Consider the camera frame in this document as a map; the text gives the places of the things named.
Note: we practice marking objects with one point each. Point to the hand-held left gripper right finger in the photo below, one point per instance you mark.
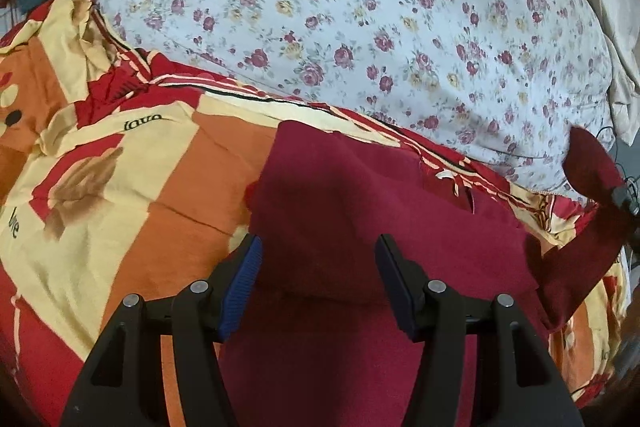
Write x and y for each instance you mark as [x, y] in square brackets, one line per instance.
[395, 282]

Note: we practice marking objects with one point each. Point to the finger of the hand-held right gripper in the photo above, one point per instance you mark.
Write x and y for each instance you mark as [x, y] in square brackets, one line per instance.
[625, 198]

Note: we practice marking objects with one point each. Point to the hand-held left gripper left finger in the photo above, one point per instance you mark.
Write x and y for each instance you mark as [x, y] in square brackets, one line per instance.
[241, 287]

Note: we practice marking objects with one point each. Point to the dark red garment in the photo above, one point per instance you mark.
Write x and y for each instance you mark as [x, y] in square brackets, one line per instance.
[350, 187]

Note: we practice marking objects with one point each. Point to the orange red printed blanket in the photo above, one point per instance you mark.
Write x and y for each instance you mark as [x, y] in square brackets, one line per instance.
[125, 207]

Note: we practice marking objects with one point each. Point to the beige curtain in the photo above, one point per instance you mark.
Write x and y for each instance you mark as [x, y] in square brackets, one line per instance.
[615, 32]

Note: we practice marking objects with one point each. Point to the white floral quilt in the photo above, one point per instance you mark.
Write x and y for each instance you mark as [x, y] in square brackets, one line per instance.
[350, 7]

